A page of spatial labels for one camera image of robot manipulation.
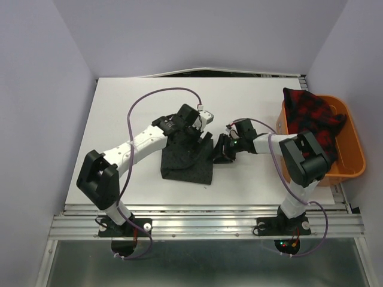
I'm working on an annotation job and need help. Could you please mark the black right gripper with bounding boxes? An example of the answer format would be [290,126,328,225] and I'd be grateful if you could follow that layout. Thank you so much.
[206,133,245,163]

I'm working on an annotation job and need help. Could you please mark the dark grey dotted skirt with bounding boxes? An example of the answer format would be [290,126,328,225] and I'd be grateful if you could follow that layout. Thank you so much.
[160,137,214,185]

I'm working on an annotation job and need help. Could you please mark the red black plaid skirt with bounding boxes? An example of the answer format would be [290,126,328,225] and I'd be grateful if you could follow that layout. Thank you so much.
[283,88,347,163]

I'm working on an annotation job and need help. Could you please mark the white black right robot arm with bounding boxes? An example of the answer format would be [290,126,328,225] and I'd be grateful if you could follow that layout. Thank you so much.
[211,118,331,233]

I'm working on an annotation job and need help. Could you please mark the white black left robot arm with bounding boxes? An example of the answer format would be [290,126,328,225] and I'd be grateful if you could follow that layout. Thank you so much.
[76,104,214,236]

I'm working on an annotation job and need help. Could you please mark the orange plastic bin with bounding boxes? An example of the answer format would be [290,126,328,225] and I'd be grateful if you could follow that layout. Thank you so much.
[276,94,366,186]

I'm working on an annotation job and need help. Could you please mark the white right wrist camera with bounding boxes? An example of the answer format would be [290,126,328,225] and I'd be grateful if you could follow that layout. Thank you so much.
[226,123,239,138]

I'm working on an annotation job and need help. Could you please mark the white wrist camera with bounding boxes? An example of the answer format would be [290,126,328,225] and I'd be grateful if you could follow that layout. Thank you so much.
[193,104,214,131]
[226,123,239,138]

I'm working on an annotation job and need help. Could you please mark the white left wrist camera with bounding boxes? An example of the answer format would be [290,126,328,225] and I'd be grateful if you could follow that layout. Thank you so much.
[193,104,214,131]

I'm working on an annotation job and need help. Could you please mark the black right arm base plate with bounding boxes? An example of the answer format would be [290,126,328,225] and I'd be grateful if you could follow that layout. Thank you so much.
[253,216,311,237]

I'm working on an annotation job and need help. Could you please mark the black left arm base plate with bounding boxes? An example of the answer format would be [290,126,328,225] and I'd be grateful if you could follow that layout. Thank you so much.
[95,216,153,238]

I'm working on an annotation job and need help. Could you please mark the aluminium extrusion frame rail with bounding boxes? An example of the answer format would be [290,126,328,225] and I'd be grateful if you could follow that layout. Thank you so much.
[48,204,365,241]

